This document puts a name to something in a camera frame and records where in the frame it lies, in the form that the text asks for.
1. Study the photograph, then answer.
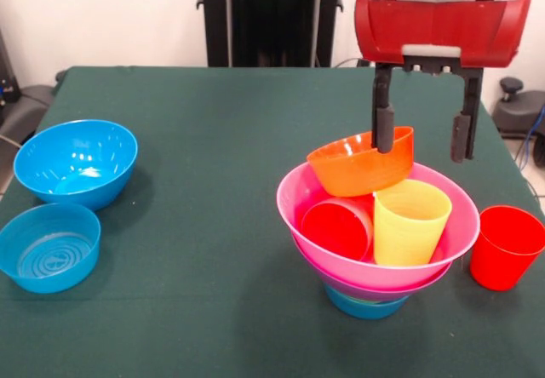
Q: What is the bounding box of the crimson cup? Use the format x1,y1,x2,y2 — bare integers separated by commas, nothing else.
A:
301,194,376,263

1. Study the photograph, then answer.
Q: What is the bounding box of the dark grey stand base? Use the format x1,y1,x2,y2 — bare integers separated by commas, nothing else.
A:
0,83,55,149
492,77,545,139

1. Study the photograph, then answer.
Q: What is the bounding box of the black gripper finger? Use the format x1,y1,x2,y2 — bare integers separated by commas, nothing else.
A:
450,67,485,164
370,61,404,155

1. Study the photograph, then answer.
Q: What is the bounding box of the dark green tablecloth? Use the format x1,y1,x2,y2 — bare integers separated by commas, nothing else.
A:
0,65,545,378

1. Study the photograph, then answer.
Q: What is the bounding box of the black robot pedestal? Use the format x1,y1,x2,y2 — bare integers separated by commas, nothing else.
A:
196,0,345,67

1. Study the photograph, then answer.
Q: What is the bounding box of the large pink bowl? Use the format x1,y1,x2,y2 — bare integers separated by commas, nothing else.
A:
276,160,481,290

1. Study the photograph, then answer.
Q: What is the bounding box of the large blue bowl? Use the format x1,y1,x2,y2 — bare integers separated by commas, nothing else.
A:
13,118,139,212

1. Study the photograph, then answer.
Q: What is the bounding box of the small blue bowl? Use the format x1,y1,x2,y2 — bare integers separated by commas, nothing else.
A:
323,283,410,321
0,203,102,295

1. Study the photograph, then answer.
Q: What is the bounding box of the green bowl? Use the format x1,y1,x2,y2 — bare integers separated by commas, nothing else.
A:
340,295,397,306

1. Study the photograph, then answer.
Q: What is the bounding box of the red cup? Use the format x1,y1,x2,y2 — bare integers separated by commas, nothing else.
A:
469,205,545,292

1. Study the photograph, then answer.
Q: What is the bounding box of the orange bowl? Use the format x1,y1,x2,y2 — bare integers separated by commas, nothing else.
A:
306,126,416,198

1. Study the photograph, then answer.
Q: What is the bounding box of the yellow cup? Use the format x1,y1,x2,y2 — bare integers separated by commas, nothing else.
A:
373,179,453,266

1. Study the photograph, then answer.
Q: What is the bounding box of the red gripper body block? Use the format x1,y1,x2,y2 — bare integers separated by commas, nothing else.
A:
353,0,533,75

